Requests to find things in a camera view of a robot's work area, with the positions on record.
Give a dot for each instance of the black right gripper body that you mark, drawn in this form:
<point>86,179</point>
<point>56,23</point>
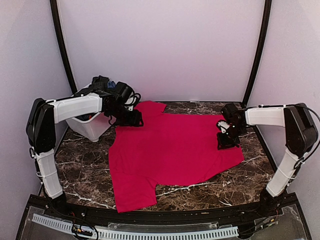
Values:
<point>232,135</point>

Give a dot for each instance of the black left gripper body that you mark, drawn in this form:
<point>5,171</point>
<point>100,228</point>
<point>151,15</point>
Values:
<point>122,116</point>

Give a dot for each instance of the red t-shirt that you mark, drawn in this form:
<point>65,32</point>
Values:
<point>169,149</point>

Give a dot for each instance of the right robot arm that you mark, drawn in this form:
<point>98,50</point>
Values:
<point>301,135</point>

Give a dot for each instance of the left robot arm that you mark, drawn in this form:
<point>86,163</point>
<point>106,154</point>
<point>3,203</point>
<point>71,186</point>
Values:
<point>41,132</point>

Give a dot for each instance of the blue checkered garment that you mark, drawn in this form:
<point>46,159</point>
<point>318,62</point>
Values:
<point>111,84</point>

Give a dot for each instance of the black striped garment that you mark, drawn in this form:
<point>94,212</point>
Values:
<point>99,83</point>

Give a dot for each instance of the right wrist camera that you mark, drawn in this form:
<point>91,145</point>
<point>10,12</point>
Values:
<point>231,113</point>

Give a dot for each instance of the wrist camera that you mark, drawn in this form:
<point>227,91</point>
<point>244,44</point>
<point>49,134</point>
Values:
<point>231,113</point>
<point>123,91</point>

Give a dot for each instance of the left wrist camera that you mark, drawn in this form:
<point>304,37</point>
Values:
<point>123,91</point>

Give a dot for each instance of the black front rail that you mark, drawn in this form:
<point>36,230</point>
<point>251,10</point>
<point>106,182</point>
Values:
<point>240,214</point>

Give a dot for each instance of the white slotted cable duct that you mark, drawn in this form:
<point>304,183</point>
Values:
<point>121,231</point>

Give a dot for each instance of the black frame post right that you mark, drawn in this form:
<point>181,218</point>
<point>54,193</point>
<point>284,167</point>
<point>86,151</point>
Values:
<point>258,53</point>

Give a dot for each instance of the black frame post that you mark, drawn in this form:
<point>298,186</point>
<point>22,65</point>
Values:
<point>61,45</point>
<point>258,53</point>

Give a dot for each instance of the black frame post left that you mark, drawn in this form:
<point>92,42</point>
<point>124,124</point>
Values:
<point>61,45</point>

